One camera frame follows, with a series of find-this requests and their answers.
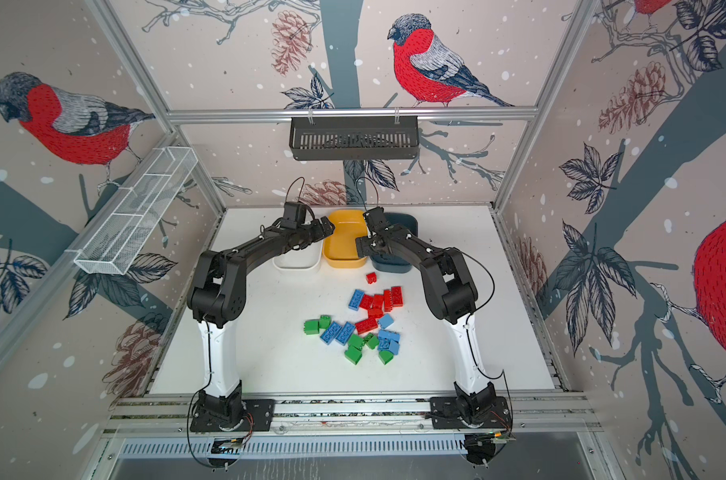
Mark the blue long lego brick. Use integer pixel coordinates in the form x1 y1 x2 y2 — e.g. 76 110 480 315
335 322 356 345
348 289 365 311
320 321 342 345

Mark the red long lego brick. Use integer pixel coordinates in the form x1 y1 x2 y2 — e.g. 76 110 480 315
359 290 393 313

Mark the green small lego brick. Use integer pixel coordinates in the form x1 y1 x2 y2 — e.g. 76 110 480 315
319 315 332 330

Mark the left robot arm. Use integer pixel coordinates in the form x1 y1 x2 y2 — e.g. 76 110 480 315
187 202 335 424

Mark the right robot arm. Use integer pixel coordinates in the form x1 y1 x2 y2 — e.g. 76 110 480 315
355 207 497 425

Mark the dark teal plastic bin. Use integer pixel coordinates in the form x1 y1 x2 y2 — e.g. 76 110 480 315
368 211 421 275

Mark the white plastic bin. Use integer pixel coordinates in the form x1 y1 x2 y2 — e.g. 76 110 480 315
272 242 323 273

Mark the yellow plastic bin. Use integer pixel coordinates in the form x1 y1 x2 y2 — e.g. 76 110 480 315
323 209 368 269

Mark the light blue small lego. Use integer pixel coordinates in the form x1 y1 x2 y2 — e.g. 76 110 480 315
378 314 394 330

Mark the red lego brick low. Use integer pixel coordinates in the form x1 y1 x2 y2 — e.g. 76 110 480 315
355 318 379 336

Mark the green lego brick front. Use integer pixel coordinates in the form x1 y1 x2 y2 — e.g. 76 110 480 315
344 346 363 365

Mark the black wire shelf basket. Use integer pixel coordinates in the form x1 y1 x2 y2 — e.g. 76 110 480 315
289 116 420 161

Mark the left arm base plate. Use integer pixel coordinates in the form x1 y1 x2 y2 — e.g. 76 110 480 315
190 394 276 433

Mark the white wire mesh basket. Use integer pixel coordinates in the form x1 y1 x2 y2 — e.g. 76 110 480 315
74 146 198 275

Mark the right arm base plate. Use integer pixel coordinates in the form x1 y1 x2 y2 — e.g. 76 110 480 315
425 396 512 430

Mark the aluminium front rail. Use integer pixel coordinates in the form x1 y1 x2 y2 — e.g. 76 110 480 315
102 390 603 437

